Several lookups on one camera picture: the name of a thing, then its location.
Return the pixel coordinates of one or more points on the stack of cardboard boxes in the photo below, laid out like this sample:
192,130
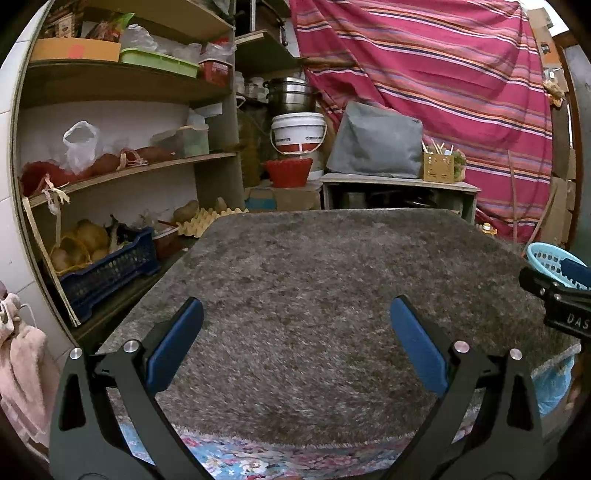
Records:
561,184

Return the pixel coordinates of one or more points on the floral patterned cloth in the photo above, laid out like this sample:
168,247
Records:
240,457

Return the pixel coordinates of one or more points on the large yellow jug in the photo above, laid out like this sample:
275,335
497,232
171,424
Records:
251,145

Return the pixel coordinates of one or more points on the loose potato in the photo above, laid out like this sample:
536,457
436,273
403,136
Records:
186,211

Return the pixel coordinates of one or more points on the pink towel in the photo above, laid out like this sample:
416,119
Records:
25,378

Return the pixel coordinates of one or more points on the steel pot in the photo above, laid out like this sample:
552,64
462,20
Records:
293,97

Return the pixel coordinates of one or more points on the light blue plastic basket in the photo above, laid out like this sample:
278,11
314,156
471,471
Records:
545,256

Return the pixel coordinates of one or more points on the green leafy bundle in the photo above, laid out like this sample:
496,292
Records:
460,165

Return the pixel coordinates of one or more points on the red mesh bag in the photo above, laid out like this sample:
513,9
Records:
41,177

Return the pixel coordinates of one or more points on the green plastic tray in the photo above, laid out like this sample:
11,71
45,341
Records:
159,62

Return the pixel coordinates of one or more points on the grey side table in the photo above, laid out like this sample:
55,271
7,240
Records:
397,182

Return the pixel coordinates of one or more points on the blue cardboard box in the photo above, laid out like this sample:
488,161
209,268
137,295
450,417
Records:
258,198

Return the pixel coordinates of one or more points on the yellow mesh bag of potatoes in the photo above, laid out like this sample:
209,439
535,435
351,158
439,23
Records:
85,240

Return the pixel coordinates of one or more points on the grey cushion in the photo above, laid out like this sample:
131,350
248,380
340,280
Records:
374,138

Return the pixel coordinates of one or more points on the clear plastic container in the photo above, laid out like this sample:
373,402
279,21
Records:
184,141

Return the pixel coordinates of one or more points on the yellow cardboard box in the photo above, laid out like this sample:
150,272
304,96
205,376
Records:
74,50

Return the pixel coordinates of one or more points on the white plastic bucket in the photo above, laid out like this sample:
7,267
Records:
298,129

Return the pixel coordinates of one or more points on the cardboard egg tray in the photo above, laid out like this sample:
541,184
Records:
207,224

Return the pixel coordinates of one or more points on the red plastic container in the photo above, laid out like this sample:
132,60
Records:
216,74

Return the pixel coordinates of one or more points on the wooden shelf unit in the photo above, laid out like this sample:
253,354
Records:
120,83

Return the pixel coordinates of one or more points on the brown cardboard box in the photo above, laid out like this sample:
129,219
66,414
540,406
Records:
295,198

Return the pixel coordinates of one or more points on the bundle of wooden sticks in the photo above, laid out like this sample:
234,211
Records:
437,146

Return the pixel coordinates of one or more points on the red striped cloth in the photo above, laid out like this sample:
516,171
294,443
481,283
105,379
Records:
438,69

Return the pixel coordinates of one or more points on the white plastic bag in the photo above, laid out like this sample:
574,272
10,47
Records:
79,147

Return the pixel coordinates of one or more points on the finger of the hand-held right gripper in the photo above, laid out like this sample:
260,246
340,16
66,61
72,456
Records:
575,272
535,281

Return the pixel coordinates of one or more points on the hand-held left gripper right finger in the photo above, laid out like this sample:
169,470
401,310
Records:
418,346

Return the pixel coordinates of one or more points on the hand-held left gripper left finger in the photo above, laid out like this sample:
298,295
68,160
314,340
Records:
178,346

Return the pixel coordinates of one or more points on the dark blue plastic crate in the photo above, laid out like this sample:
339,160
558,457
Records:
108,277

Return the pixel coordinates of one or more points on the wooden perforated box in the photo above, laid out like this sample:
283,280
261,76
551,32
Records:
438,168

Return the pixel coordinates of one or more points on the light blue plastic bag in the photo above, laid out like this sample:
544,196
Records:
551,385

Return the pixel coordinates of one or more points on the red plastic bowl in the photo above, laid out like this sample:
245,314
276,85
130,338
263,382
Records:
287,173

